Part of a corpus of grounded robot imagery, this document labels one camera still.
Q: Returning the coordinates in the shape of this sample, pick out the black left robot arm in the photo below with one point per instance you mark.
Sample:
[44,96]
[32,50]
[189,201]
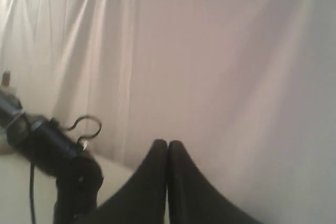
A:
[42,142]

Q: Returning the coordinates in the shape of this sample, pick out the white backdrop curtain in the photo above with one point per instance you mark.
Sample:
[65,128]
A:
[247,85]

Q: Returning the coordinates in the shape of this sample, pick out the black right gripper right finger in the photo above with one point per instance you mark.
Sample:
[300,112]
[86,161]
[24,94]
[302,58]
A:
[192,198]

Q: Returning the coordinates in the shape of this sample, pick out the white zip tie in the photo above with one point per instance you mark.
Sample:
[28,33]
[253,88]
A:
[17,116]

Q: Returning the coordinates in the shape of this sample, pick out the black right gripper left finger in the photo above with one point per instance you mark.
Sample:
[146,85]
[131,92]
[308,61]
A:
[142,199]

